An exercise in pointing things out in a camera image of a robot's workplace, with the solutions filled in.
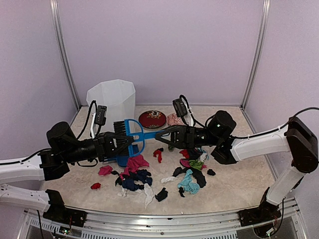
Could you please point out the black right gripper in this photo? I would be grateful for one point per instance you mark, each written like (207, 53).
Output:
(184, 136)

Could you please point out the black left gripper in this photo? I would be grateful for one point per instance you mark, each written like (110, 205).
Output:
(104, 145)

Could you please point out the blue dustpan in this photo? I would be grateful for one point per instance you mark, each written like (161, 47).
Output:
(122, 160)

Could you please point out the blue hand brush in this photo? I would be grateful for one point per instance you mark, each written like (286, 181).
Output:
(123, 127)

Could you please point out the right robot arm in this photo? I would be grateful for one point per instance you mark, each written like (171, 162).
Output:
(293, 137)

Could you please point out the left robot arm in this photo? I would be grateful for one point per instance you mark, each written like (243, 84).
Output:
(53, 163)

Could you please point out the pink patterned bowl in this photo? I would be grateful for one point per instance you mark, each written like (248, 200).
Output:
(175, 123)

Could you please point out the red twisted paper scrap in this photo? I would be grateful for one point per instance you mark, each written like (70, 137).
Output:
(158, 154)

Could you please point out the magenta paper scrap left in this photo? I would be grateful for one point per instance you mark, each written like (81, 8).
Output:
(105, 170)

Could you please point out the red floral plate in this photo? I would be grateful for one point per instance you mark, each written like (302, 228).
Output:
(152, 119)

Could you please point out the green paper scrap right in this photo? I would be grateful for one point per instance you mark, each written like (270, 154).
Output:
(196, 164)

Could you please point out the white paper scrap middle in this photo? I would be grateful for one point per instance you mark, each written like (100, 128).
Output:
(168, 179)

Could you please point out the white plastic trash bin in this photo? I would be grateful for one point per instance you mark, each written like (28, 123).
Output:
(119, 96)

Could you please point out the small red paper scrap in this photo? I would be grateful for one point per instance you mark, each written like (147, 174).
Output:
(96, 186)

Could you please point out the small black paper scrap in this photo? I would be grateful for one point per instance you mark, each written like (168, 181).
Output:
(211, 172)

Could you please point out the black paper scrap curved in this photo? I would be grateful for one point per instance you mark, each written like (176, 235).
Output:
(197, 174)

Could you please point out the teal paper scrap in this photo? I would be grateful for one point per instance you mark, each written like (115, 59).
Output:
(187, 184)

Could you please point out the white paper scrap long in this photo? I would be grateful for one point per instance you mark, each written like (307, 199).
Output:
(149, 195)

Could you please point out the black paper scrap bottom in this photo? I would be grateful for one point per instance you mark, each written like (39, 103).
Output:
(161, 195)

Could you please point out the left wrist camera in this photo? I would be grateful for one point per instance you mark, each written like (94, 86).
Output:
(98, 120)

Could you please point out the aluminium front rail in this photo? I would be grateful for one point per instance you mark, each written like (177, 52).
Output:
(105, 225)

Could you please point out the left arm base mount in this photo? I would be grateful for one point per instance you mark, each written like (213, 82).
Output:
(57, 211)

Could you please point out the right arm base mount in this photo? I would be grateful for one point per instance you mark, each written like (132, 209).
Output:
(262, 213)

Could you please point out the right aluminium corner post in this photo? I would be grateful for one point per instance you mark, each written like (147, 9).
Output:
(257, 54)

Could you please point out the aluminium corner post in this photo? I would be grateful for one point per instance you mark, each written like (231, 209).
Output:
(63, 53)
(257, 54)

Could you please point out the left aluminium corner post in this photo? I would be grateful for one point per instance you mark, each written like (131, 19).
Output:
(63, 53)

